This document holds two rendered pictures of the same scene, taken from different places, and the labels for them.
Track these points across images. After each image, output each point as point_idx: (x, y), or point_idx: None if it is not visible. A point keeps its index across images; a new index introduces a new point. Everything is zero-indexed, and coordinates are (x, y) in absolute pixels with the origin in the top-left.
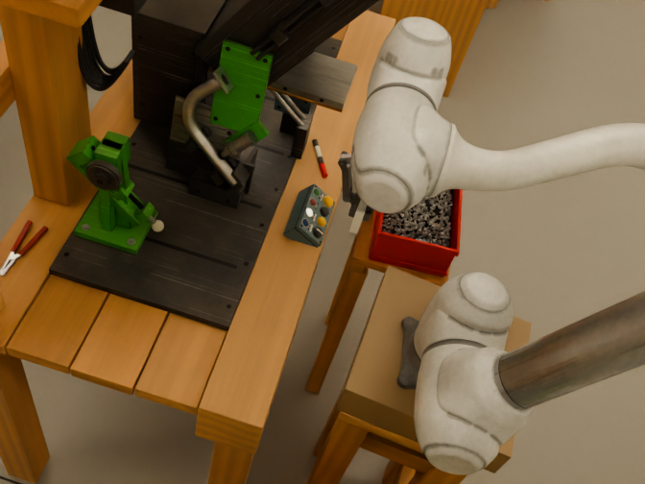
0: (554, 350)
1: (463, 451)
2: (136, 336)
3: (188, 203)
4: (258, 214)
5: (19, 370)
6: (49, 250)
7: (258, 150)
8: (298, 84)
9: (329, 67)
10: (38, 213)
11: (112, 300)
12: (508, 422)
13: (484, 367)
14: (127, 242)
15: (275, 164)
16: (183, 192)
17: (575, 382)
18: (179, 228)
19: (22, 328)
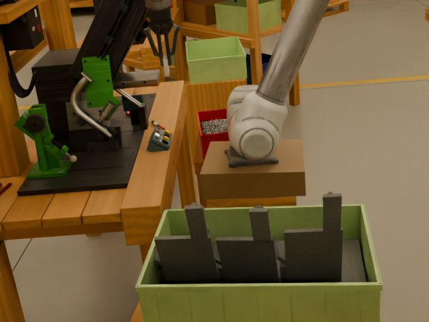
0: (272, 58)
1: (256, 130)
2: (76, 201)
3: (88, 156)
4: (130, 149)
5: (11, 276)
6: (15, 190)
7: (122, 132)
8: (129, 80)
9: (145, 73)
10: (4, 181)
11: (57, 195)
12: (271, 108)
13: (250, 93)
14: (58, 171)
15: (133, 134)
16: (84, 153)
17: (287, 65)
18: (86, 163)
19: (9, 214)
